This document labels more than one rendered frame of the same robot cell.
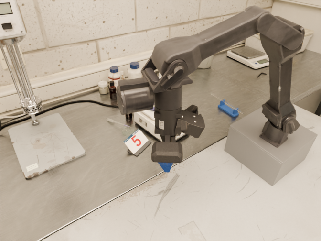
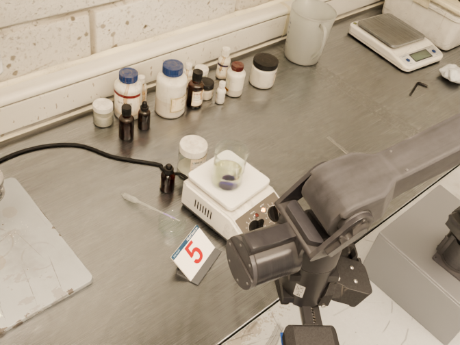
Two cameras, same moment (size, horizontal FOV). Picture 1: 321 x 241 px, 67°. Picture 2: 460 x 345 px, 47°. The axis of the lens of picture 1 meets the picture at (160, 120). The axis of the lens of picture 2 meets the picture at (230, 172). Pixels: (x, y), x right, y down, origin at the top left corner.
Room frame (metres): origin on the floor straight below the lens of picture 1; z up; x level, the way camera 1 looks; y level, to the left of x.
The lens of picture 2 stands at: (0.07, 0.18, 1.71)
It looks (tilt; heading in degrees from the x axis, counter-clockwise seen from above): 44 degrees down; 348
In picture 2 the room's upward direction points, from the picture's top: 11 degrees clockwise
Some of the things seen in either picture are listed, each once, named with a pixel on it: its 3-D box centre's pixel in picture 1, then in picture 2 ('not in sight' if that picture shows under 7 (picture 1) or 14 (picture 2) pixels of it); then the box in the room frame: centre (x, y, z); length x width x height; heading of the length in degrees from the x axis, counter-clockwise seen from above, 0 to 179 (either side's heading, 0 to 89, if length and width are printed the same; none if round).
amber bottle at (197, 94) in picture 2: not in sight; (196, 87); (1.13, 0.07, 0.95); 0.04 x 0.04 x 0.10
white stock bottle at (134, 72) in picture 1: (135, 75); (171, 87); (1.10, 0.13, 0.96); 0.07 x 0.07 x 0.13
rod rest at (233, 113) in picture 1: (228, 107); not in sight; (0.90, -0.30, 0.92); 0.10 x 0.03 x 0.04; 34
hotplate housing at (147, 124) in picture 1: (159, 118); (235, 201); (0.78, 0.00, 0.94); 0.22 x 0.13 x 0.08; 43
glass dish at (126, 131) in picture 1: (128, 130); (172, 224); (0.73, 0.13, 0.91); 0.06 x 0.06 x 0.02
